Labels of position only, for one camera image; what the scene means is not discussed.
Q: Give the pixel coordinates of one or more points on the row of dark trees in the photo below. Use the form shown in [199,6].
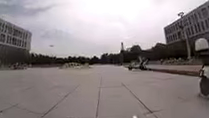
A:
[92,58]

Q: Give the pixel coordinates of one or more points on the slender dark tower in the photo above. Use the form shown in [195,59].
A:
[122,51]

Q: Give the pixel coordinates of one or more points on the pile of rubble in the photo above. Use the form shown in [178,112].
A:
[74,65]

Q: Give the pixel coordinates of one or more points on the dark vehicle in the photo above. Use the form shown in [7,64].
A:
[139,64]

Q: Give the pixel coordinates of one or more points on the grey paved plaza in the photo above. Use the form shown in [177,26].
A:
[103,95]

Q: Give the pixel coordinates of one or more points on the low raised kerb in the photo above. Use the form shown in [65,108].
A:
[176,71]

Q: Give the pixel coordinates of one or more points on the tall street lamp pole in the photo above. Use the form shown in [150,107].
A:
[187,42]

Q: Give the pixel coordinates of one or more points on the grey multi-storey building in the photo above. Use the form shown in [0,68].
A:
[194,27]

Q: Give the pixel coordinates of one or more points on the wide pale multi-storey building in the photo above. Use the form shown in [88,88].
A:
[8,41]

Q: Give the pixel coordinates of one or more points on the person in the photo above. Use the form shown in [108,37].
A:
[204,48]

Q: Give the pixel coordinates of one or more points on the dark scooter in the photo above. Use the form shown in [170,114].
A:
[206,86]

